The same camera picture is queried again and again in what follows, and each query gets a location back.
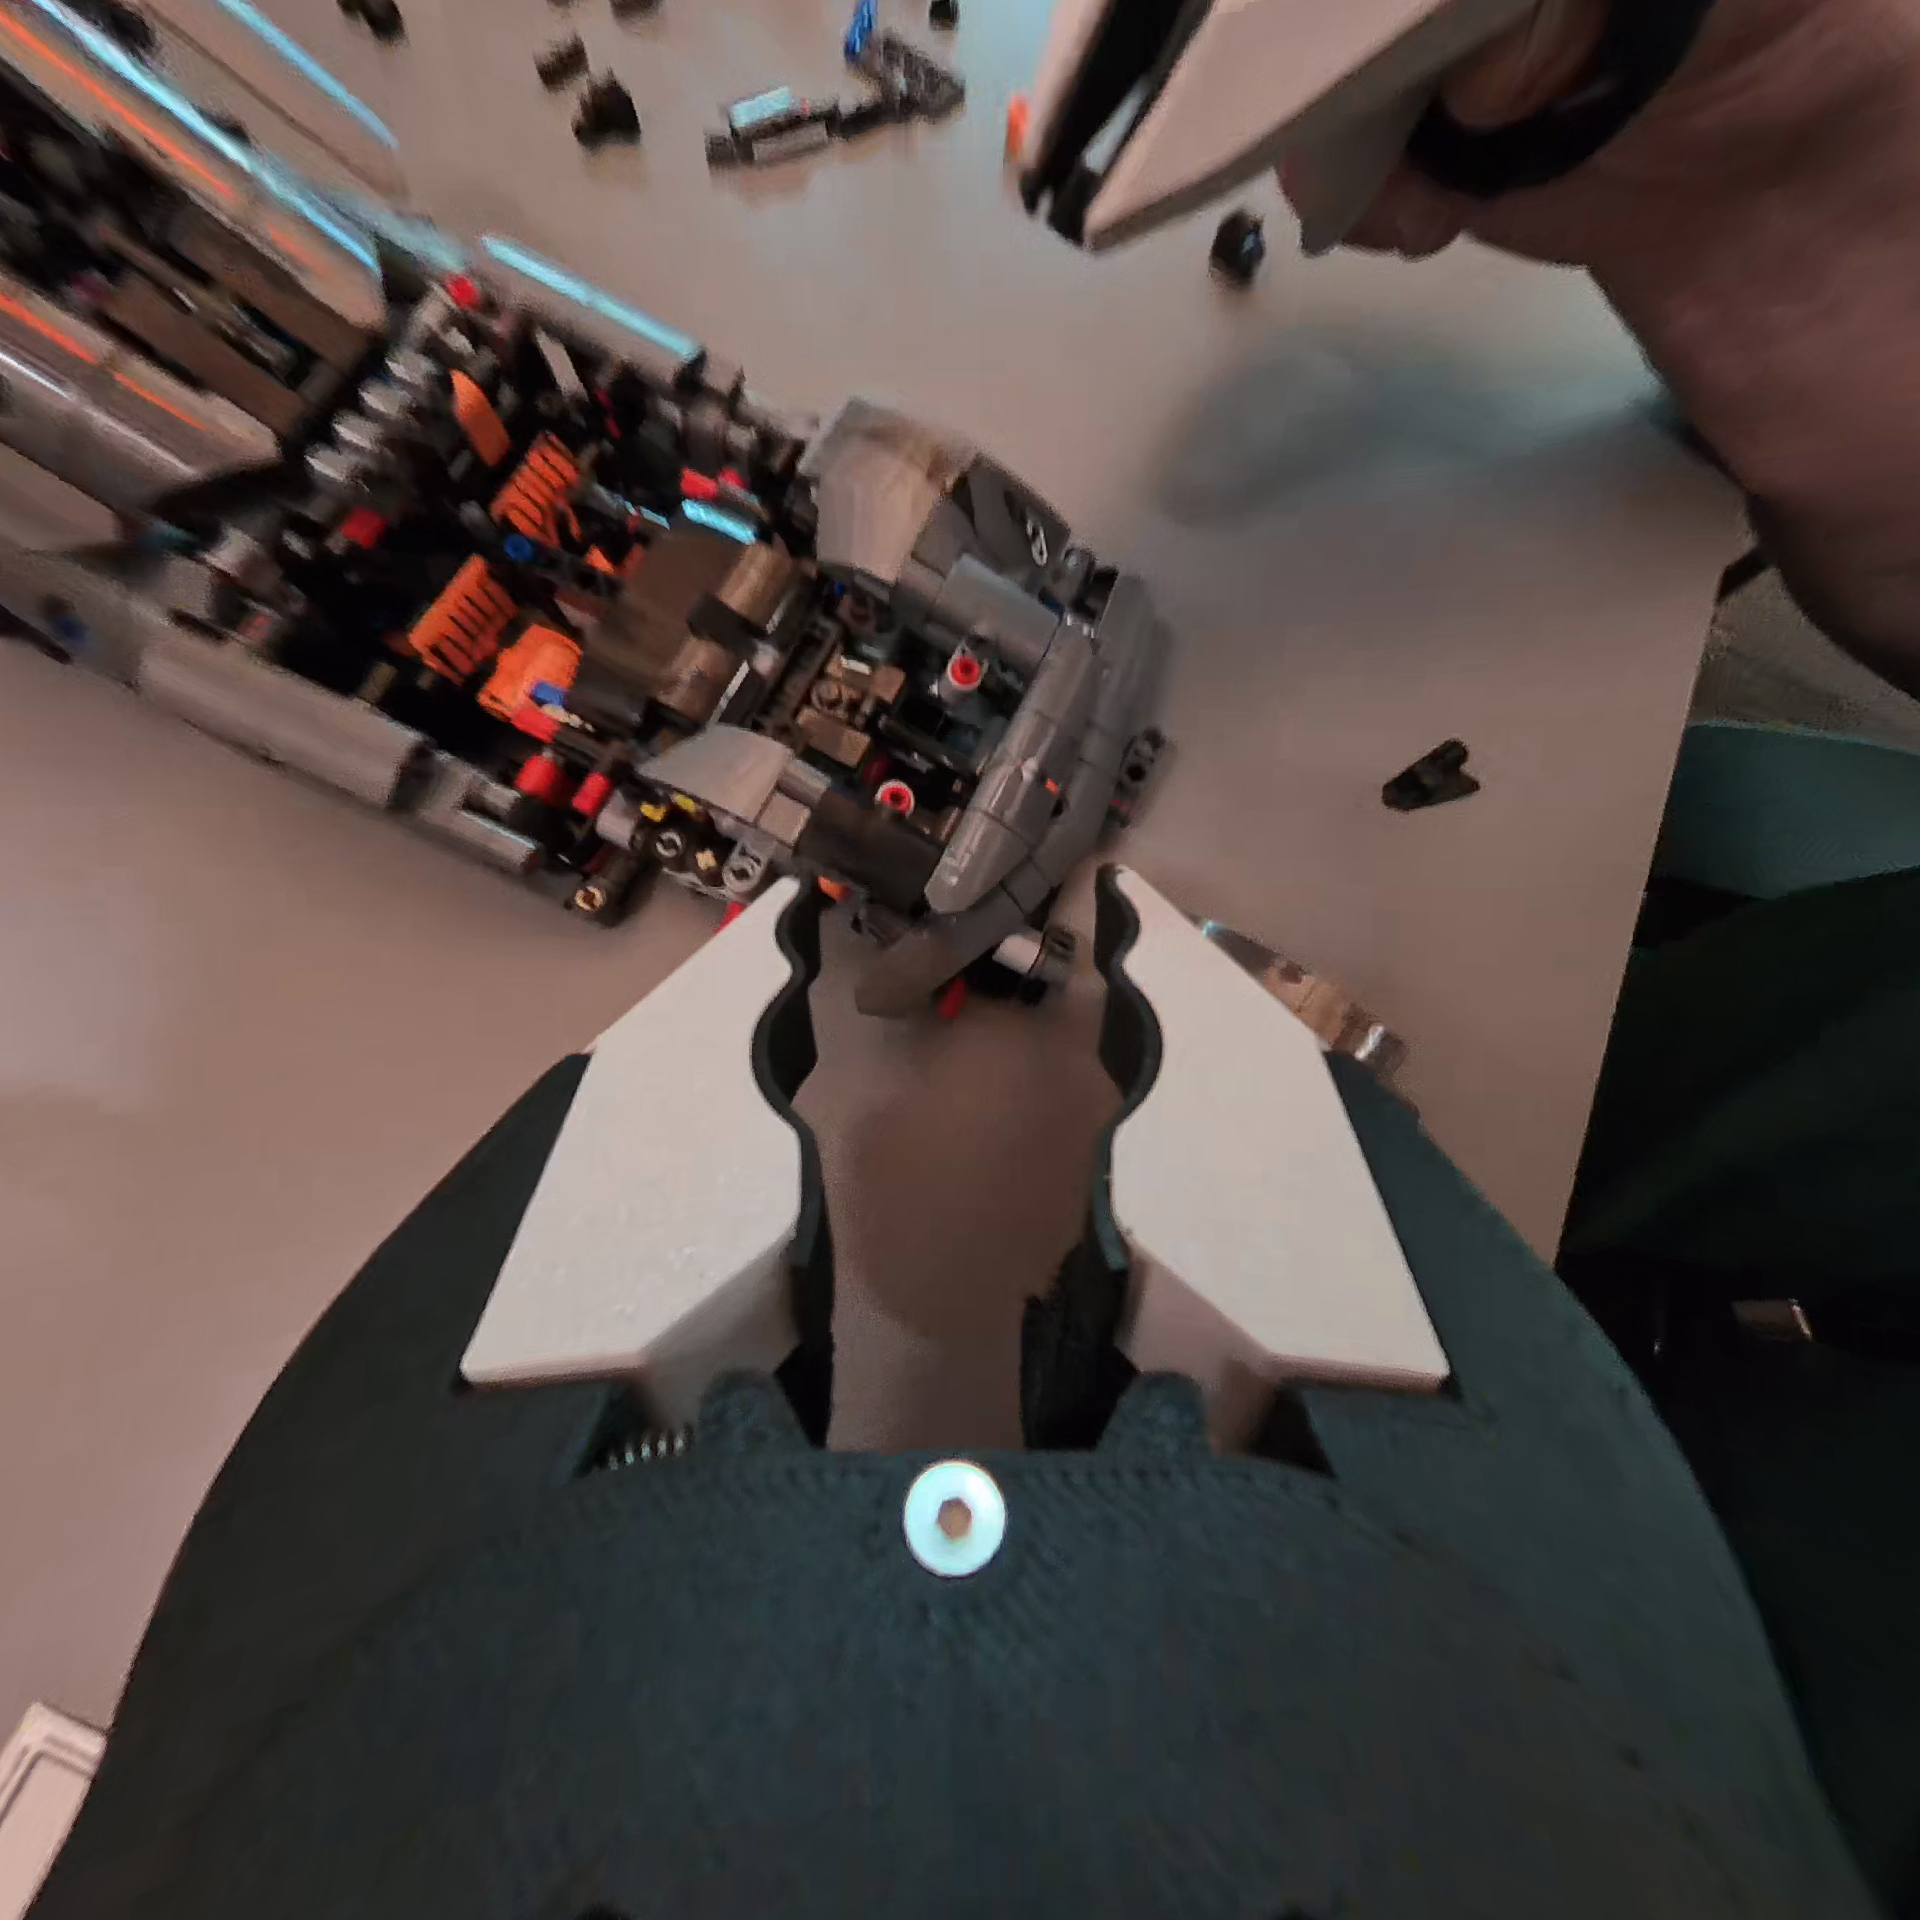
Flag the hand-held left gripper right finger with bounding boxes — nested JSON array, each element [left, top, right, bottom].
[[1021, 864, 1453, 1452]]

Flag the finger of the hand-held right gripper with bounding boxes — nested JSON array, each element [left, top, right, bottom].
[[1050, 0, 1540, 260], [1018, 0, 1202, 211]]

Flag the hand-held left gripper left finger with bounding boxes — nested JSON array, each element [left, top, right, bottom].
[[461, 874, 841, 1447]]

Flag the grey lego car model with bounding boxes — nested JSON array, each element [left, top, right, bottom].
[[0, 0, 1173, 1022]]

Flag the person's right forearm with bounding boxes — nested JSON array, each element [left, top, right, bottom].
[[1642, 301, 1920, 699]]

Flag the dark grey lego beam assembly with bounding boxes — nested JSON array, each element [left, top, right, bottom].
[[707, 35, 968, 166]]

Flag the black angled lego piece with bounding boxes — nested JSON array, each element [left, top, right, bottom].
[[1379, 735, 1482, 814]]

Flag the scattered black lego pieces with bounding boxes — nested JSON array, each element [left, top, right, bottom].
[[336, 0, 964, 149]]

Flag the person's right hand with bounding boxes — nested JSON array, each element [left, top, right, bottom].
[[1336, 0, 1920, 505]]

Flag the teal chair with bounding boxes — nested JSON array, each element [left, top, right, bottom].
[[1657, 721, 1920, 904]]

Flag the white keyboard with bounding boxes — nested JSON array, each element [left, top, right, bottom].
[[0, 1699, 108, 1909]]

